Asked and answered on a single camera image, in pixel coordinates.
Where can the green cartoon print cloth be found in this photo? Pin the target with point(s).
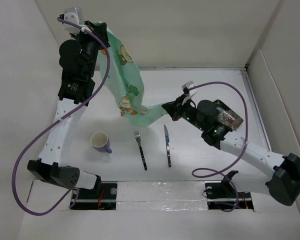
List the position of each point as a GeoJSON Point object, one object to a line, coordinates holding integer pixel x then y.
{"type": "Point", "coordinates": [125, 83]}

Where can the dark floral rectangular plate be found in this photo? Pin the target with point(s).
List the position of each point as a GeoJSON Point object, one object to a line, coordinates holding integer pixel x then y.
{"type": "Point", "coordinates": [227, 117]}

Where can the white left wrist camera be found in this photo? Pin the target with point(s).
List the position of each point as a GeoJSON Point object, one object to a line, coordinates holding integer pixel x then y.
{"type": "Point", "coordinates": [72, 19]}

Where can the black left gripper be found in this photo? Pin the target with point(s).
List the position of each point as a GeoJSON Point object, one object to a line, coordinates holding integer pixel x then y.
{"type": "Point", "coordinates": [100, 28]}

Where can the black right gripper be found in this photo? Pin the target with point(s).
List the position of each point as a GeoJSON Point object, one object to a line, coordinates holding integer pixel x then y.
{"type": "Point", "coordinates": [174, 108]}

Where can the purple ceramic mug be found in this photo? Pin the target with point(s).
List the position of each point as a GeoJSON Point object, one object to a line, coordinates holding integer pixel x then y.
{"type": "Point", "coordinates": [100, 141]}

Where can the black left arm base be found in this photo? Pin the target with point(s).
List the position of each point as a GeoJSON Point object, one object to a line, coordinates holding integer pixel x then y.
{"type": "Point", "coordinates": [103, 197]}

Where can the steel fork patterned handle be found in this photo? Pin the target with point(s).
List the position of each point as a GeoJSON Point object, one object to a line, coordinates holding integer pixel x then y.
{"type": "Point", "coordinates": [138, 140]}

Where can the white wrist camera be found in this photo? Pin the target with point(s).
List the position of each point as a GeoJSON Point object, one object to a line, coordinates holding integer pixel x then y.
{"type": "Point", "coordinates": [72, 19]}
{"type": "Point", "coordinates": [186, 90]}

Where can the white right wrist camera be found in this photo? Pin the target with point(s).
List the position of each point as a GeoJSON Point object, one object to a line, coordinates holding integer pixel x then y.
{"type": "Point", "coordinates": [186, 90]}

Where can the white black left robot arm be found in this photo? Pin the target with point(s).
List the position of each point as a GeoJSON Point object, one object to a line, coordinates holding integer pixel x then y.
{"type": "Point", "coordinates": [52, 164]}

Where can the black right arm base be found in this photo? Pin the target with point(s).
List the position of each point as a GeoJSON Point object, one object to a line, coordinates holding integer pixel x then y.
{"type": "Point", "coordinates": [221, 195]}

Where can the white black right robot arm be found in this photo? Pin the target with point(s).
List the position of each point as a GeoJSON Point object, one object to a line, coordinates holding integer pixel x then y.
{"type": "Point", "coordinates": [282, 173]}

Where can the steel knife patterned handle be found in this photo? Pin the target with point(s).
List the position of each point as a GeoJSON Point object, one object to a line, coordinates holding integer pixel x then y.
{"type": "Point", "coordinates": [167, 142]}

